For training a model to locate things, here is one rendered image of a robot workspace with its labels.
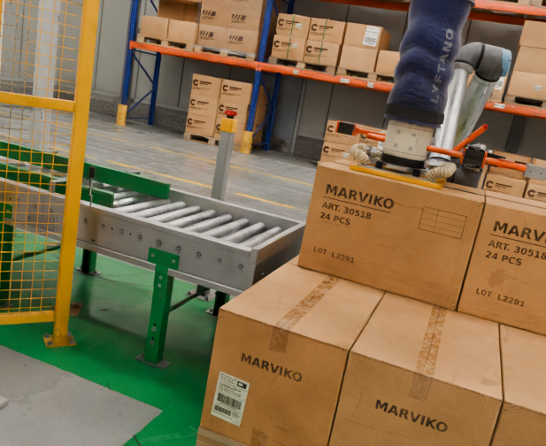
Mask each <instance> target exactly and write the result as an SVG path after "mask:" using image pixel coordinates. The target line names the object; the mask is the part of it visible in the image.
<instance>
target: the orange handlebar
mask: <svg viewBox="0 0 546 446"><path fill-rule="evenodd" d="M356 133H358V134H362V135H366V138H368V139H371V140H375V141H379V142H385V140H386V134H383V133H379V132H374V131H370V130H365V129H361V128H357V130H356ZM427 151H430V152H434V153H439V154H443V155H447V156H452V157H456V158H461V157H462V153H463V152H462V151H454V150H449V149H444V148H440V147H435V146H431V145H430V146H429V145H428V146H427ZM485 164H490V165H496V167H498V168H504V169H506V170H511V169H515V170H520V171H523V172H525V171H526V169H527V166H526V165H522V164H518V163H513V161H511V160H510V159H509V160H507V159H503V158H499V159H496V158H488V157H486V161H485Z"/></svg>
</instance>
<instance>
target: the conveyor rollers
mask: <svg viewBox="0 0 546 446"><path fill-rule="evenodd" d="M0 159H1V160H0V162H2V163H6V164H7V161H2V160H7V158H6V157H2V156H0ZM8 160H12V161H8V165H15V166H17V167H21V168H25V169H27V170H30V164H29V163H24V162H13V161H18V160H15V159H10V158H8ZM31 171H35V172H38V173H40V172H41V166H38V165H32V164H31ZM42 173H54V174H52V176H54V177H58V178H60V179H66V180H67V175H56V174H67V173H61V172H59V171H55V170H53V172H52V170H51V169H47V168H45V167H42ZM89 183H90V180H86V179H85V178H82V184H83V185H87V186H89ZM92 187H93V188H100V189H102V190H106V191H110V192H113V193H114V194H115V195H114V203H113V209H115V210H118V211H123V212H127V213H130V214H134V215H137V216H140V217H144V218H146V219H152V220H155V221H158V222H162V223H166V224H168V225H172V226H175V227H180V228H184V229H187V230H190V231H194V232H197V233H200V234H203V235H209V236H212V237H215V238H220V239H222V240H225V241H229V242H234V243H239V242H242V241H245V240H247V239H249V238H251V237H252V236H254V235H257V236H255V237H253V238H251V239H249V240H247V241H245V242H242V243H240V244H241V245H243V246H247V247H251V248H252V247H254V246H256V245H258V244H260V243H261V242H264V241H266V240H268V239H270V238H272V237H274V236H276V235H278V234H280V233H282V230H281V228H280V227H274V228H272V229H270V230H268V231H266V232H264V231H265V224H264V223H262V222H259V223H257V224H255V225H252V226H250V227H248V225H249V221H248V220H247V219H245V218H242V219H238V220H236V221H233V222H232V220H233V218H232V216H231V215H230V214H224V215H221V216H218V217H216V216H217V213H216V212H215V211H214V210H209V211H203V212H201V208H200V207H199V206H198V205H195V206H191V207H188V208H186V205H185V204H184V203H183V202H177V203H173V204H171V201H170V199H169V198H168V199H166V200H165V199H162V198H159V199H156V198H155V197H154V196H148V195H142V193H138V192H134V191H132V190H131V191H127V189H124V188H119V187H115V188H114V187H113V186H112V185H108V184H105V183H100V182H98V181H92ZM245 227H246V228H245ZM239 230H240V231H239ZM236 231H237V232H236ZM262 232H264V233H263V234H260V233H262ZM258 234H260V235H258ZM224 236H225V237H224ZM221 237H222V238H221Z"/></svg>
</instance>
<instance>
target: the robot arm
mask: <svg viewBox="0 0 546 446"><path fill-rule="evenodd" d="M510 65H511V52H510V51H509V50H506V49H503V48H499V47H495V46H491V45H487V44H483V43H480V42H473V43H469V44H467V45H465V46H463V47H461V49H460V52H459V54H458V57H457V58H456V60H455V62H454V69H455V74H454V77H453V80H452V81H451V83H450V85H449V87H448V102H447V106H446V109H445V112H444V115H445V118H444V122H443V124H442V125H441V128H436V131H435V136H434V141H433V142H430V145H431V146H435V147H440V148H444V149H449V150H452V149H453V148H454V147H456V146H457V145H458V144H460V143H461V142H462V141H463V140H464V139H465V138H466V137H468V136H469V135H470V134H471V132H472V131H473V128H474V126H475V124H476V122H477V120H478V118H479V117H480V115H481V113H482V111H483V109H484V107H485V105H486V103H487V101H488V99H489V97H490V95H491V93H492V91H493V90H494V88H495V86H496V84H497V82H498V81H499V79H500V78H501V77H505V76H506V75H507V73H508V72H509V69H510ZM473 70H474V74H473V77H472V79H471V81H470V83H469V85H468V87H467V88H466V85H467V81H468V77H469V75H470V74H472V73H473ZM465 89H466V90H465ZM465 147H468V148H467V149H470V150H478V151H482V152H485V151H488V149H487V148H486V144H480V143H474V144H472V145H469V146H468V145H466V146H465ZM463 149H464V148H463ZM463 149H462V150H460V151H462V152H463ZM487 157H488V158H496V159H499V158H503V159H506V157H503V156H499V155H496V154H492V153H488V155H487ZM427 159H431V160H432V159H434V160H437V161H439V160H440V161H444V162H451V163H454V164H455V165H456V167H457V170H456V171H455V172H454V173H453V174H452V175H451V176H450V177H448V178H446V182H450V183H454V184H458V185H463V186H467V187H471V188H478V185H479V182H480V179H481V175H482V172H483V169H484V167H483V168H481V167H480V166H476V165H468V164H464V163H462V164H460V160H461V158H456V157H452V156H447V155H443V154H439V153H434V152H430V151H429V152H428V153H427Z"/></svg>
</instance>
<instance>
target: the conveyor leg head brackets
mask: <svg viewBox="0 0 546 446"><path fill-rule="evenodd" d="M0 211H7V212H5V213H3V212H0V222H3V220H4V216H5V217H6V218H8V219H11V218H12V213H11V212H12V205H10V204H5V206H4V203H0ZM0 232H3V223H0ZM2 235H3V236H4V233H0V237H2ZM179 261H180V256H179V255H175V254H173V253H170V252H166V251H163V250H158V249H155V248H152V247H149V255H148V262H151V263H153V264H156V267H155V277H154V283H153V287H155V288H160V289H163V290H165V289H166V283H167V273H168V268H171V269H173V270H176V271H177V270H178V267H179Z"/></svg>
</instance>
